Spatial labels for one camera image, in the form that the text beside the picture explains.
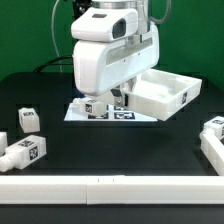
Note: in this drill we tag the white part at left edge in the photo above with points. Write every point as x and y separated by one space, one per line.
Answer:
3 142

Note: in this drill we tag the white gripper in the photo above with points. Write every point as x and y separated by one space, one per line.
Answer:
100 67

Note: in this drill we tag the white front fence bar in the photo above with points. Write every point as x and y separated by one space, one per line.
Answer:
91 190

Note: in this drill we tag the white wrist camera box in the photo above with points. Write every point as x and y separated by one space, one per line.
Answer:
105 25

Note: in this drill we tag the white square table top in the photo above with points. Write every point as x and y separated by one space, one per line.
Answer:
160 94

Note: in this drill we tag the black camera pole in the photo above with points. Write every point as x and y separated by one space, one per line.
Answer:
80 7

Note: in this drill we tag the white marker sheet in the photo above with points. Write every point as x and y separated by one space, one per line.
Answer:
111 113

